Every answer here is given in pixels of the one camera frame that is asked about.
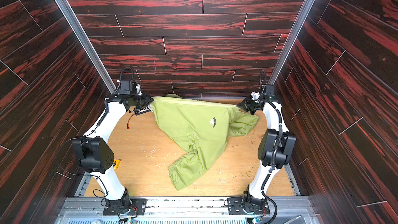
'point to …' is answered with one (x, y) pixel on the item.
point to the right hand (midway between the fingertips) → (241, 104)
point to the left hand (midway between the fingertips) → (154, 98)
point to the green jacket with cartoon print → (208, 125)
